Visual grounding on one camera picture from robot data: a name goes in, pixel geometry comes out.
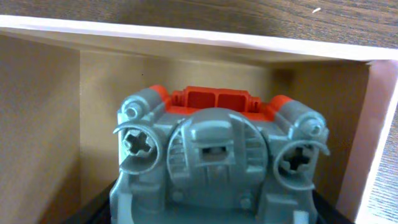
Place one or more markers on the pink cardboard box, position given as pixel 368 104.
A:
pixel 63 81

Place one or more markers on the red fire truck with ladder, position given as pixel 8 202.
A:
pixel 213 155

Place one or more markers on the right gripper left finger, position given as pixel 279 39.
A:
pixel 97 211

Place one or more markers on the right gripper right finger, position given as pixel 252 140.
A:
pixel 327 214

